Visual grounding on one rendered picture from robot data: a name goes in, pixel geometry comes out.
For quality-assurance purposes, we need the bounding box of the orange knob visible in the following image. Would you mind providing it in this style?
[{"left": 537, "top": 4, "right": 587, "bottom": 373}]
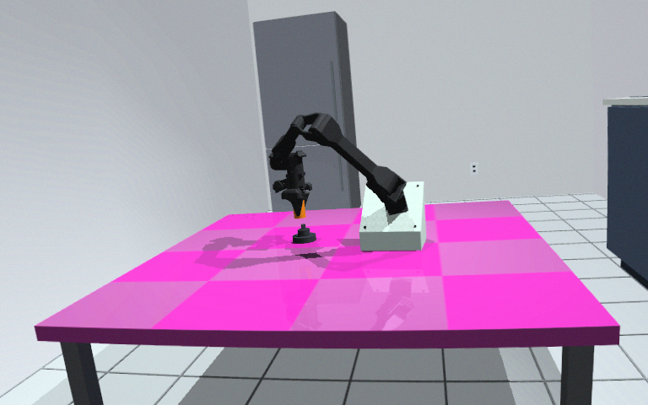
[{"left": 294, "top": 201, "right": 305, "bottom": 219}]

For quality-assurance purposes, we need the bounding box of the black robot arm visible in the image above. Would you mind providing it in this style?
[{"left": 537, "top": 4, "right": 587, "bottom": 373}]
[{"left": 268, "top": 112, "right": 409, "bottom": 215}]

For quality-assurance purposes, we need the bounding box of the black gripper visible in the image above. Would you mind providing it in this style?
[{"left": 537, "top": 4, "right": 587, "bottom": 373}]
[{"left": 281, "top": 170, "right": 312, "bottom": 216}]

